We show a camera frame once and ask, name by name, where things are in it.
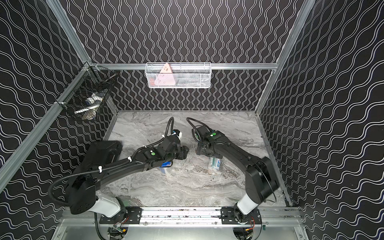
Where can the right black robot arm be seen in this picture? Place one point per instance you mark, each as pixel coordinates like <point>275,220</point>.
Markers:
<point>261,179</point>

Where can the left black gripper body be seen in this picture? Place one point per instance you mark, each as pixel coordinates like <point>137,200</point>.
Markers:
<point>182,151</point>

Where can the white wire wall basket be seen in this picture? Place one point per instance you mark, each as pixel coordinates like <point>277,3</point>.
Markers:
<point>188,75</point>

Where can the pink triangular card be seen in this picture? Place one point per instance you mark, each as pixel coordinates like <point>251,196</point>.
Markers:
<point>165,78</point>

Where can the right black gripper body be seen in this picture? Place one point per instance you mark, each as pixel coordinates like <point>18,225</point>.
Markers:
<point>200,147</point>

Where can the white items in black basket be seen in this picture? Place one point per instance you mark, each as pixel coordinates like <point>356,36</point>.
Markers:
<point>88,111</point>

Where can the clear jar toiletry kit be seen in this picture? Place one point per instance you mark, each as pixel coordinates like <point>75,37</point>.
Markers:
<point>214,164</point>

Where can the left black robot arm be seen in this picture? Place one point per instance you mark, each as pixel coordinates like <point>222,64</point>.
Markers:
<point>81,190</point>

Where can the clear jar blue lid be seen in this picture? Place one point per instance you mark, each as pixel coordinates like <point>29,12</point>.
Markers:
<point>166,168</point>

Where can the black wire wall basket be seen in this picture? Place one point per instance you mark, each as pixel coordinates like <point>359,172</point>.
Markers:
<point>95,80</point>

